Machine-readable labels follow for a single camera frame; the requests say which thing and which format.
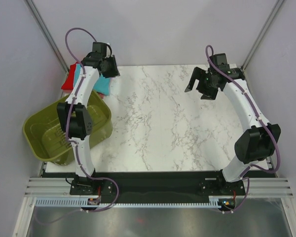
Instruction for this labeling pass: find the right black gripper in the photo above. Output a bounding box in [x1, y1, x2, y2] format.
[185, 67, 219, 101]

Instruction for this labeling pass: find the teal t shirt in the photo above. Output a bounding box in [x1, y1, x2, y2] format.
[73, 63, 111, 96]

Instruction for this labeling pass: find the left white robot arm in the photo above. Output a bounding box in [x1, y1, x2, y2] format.
[57, 42, 119, 195]

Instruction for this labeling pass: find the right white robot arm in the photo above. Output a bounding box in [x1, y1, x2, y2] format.
[185, 53, 281, 195]

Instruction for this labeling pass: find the folded red t shirt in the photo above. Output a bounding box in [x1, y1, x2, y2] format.
[61, 64, 104, 98]

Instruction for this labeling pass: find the olive green plastic basket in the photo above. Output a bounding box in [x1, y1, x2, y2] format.
[23, 90, 112, 166]

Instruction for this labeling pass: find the left aluminium frame post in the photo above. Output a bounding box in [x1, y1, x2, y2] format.
[24, 0, 69, 73]

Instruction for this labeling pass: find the aluminium frame post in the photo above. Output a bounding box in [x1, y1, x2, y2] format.
[24, 0, 69, 73]
[241, 0, 286, 72]

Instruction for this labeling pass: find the right aluminium frame post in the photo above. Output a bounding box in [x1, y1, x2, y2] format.
[241, 0, 286, 72]

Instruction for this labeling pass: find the aluminium rail profile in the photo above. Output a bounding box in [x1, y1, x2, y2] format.
[25, 178, 71, 197]

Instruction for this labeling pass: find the white slotted cable duct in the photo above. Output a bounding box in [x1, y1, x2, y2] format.
[35, 197, 235, 208]

